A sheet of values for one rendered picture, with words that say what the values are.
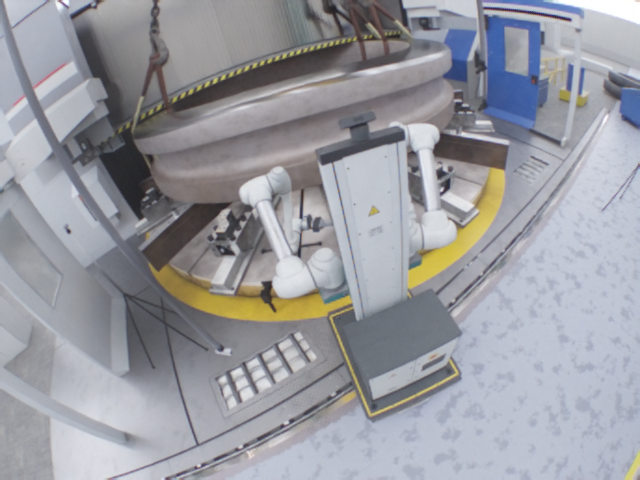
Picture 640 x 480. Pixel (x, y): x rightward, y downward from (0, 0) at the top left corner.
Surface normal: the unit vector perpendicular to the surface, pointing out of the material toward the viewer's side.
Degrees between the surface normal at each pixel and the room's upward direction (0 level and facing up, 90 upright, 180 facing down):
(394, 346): 0
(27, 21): 90
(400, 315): 0
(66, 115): 90
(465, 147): 90
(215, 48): 90
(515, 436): 0
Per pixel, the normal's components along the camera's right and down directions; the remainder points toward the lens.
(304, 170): 0.12, 0.66
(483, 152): -0.55, 0.66
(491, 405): -0.22, -0.71
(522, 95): -0.83, 0.49
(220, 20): 0.52, 0.50
